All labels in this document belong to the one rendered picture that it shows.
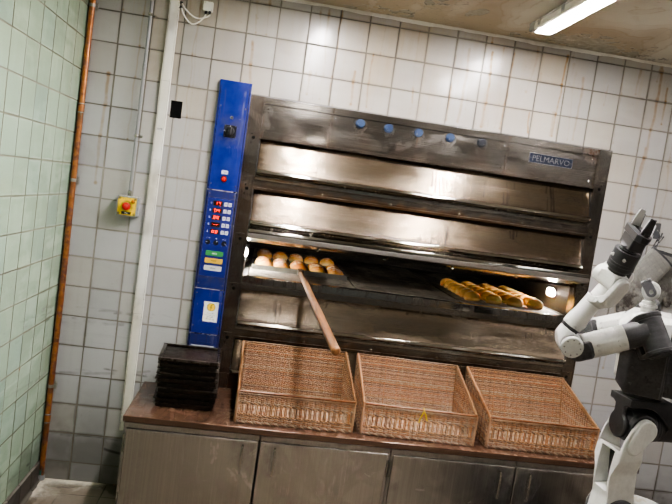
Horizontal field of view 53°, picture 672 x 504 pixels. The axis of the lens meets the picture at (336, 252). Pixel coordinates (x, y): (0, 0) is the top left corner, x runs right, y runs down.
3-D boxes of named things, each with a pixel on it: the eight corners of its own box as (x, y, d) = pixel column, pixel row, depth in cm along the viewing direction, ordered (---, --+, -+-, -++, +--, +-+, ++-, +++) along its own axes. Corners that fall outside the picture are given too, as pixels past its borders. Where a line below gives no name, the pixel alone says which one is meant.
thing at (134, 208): (118, 214, 341) (120, 194, 340) (138, 217, 342) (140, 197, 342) (115, 214, 334) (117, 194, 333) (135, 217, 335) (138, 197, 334)
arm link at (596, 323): (583, 343, 296) (636, 333, 282) (572, 341, 286) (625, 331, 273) (578, 317, 299) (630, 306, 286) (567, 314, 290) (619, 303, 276)
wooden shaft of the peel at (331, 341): (340, 357, 211) (341, 347, 210) (330, 356, 210) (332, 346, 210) (303, 276, 380) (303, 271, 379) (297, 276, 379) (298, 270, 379)
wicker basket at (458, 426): (348, 401, 362) (355, 351, 360) (450, 413, 367) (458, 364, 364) (357, 434, 314) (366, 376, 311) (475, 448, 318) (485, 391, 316)
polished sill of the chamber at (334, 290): (241, 281, 357) (242, 274, 356) (564, 322, 377) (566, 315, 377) (240, 283, 351) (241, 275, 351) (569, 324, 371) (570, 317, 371)
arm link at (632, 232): (633, 234, 217) (615, 266, 222) (660, 242, 218) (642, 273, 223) (618, 218, 228) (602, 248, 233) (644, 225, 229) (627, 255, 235)
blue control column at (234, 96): (203, 384, 546) (237, 116, 528) (223, 386, 548) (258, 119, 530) (168, 492, 355) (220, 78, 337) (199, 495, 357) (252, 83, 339)
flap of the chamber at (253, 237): (247, 237, 334) (247, 241, 354) (589, 283, 354) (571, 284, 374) (247, 232, 334) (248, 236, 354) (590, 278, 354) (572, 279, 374)
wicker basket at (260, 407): (234, 390, 354) (241, 338, 351) (340, 401, 361) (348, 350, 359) (231, 423, 306) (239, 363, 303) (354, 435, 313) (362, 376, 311)
